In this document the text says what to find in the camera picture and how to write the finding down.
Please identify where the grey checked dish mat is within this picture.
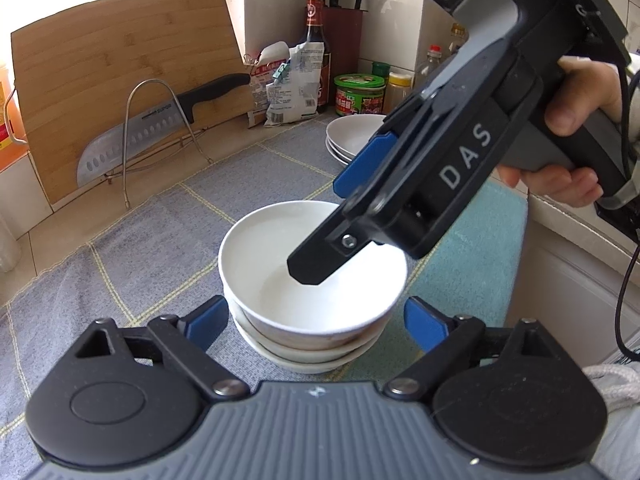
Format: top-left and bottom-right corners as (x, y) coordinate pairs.
(0, 120), (528, 441)

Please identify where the yellow-lid spice jar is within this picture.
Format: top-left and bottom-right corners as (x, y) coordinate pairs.
(387, 71), (414, 111)

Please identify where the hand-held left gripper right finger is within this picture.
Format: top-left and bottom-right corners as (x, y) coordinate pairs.
(385, 297), (568, 403)

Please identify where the white orange-print bag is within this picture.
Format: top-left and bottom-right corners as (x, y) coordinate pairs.
(248, 40), (293, 128)

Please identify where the metal wire rack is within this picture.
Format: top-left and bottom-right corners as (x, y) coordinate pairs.
(102, 79), (213, 209)

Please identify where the white blue-print plastic bag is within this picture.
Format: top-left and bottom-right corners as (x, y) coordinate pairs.
(264, 42), (326, 127)

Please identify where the orange cooking wine jug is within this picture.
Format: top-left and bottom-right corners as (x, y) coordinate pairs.
(0, 60), (28, 171)

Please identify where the glass bottle red cap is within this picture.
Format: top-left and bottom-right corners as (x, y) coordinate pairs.
(414, 44), (446, 93)

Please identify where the cooking oil bottle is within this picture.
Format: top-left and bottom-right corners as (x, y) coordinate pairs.
(446, 22), (472, 58)

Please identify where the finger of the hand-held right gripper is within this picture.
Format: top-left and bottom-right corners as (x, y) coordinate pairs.
(287, 199), (387, 287)
(333, 92), (441, 200)

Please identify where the dark soy sauce bottle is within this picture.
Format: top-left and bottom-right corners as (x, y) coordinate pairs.
(301, 0), (332, 113)

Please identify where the black cable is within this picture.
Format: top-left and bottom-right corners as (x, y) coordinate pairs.
(612, 55), (640, 361)

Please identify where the person's grey clothing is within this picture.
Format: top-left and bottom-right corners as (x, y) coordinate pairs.
(582, 360), (640, 480)

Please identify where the santoku knife black handle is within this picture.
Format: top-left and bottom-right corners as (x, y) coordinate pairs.
(76, 73), (251, 187)

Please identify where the person's right hand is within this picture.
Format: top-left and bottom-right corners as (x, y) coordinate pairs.
(496, 55), (626, 209)

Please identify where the dark red knife block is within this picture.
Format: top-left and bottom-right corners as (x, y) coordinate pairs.
(322, 6), (363, 86)

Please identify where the bamboo cutting board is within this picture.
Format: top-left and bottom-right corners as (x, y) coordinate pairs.
(11, 0), (253, 206)

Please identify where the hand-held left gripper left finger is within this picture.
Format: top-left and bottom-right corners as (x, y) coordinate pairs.
(75, 296), (251, 403)

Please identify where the green-lid sauce jar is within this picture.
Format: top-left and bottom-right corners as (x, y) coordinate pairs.
(333, 73), (386, 117)

